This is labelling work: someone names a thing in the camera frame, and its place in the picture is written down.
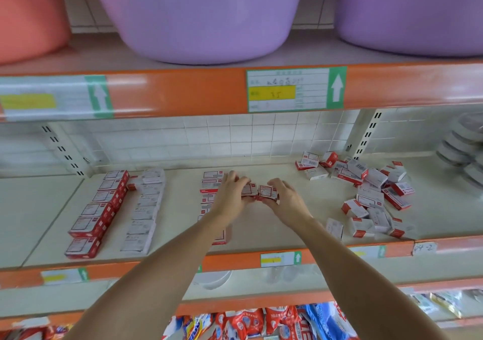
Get person's left hand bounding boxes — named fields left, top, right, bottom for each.
left=207, top=171, right=255, bottom=227

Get person's right hand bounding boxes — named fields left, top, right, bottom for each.
left=264, top=177, right=314, bottom=229

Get pile of red white boxes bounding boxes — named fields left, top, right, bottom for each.
left=294, top=151, right=416, bottom=240

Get white shelf with orange edges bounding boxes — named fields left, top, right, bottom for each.
left=0, top=34, right=483, bottom=340

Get person's left forearm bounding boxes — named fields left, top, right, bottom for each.
left=64, top=211, right=231, bottom=340

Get person's right forearm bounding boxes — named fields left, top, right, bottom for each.
left=290, top=215, right=450, bottom=340

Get white perforated shelf upright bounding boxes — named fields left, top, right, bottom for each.
left=351, top=109, right=386, bottom=159
left=41, top=125, right=88, bottom=177

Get cluster of clear glasses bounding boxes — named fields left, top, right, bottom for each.
left=260, top=264, right=318, bottom=284

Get large label with green arrow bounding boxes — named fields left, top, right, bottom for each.
left=247, top=66, right=348, bottom=112
left=0, top=75, right=114, bottom=122

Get pile of small colourful packets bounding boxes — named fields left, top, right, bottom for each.
left=0, top=309, right=303, bottom=340

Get white handwritten label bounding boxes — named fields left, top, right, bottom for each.
left=411, top=241, right=439, bottom=255

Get stacks of wrapped containers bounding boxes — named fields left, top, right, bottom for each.
left=434, top=113, right=483, bottom=197

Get purple plastic basin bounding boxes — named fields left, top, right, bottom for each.
left=334, top=0, right=483, bottom=58
left=85, top=0, right=309, bottom=65

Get orange plastic basin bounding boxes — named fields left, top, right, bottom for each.
left=0, top=0, right=72, bottom=65

